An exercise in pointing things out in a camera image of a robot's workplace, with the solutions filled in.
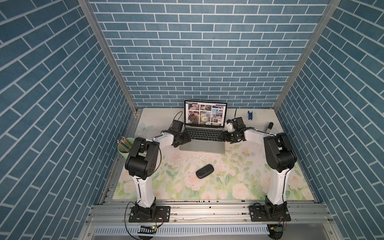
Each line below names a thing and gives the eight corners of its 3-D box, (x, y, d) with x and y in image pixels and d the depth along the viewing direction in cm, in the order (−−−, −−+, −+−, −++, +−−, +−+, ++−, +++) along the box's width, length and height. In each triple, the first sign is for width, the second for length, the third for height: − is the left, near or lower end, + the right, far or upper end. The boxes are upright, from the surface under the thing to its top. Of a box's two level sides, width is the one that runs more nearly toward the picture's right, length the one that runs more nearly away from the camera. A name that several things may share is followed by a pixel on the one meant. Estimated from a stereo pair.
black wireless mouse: (198, 180, 87) (198, 178, 85) (194, 173, 89) (194, 171, 87) (214, 170, 90) (215, 169, 89) (211, 164, 93) (211, 163, 91)
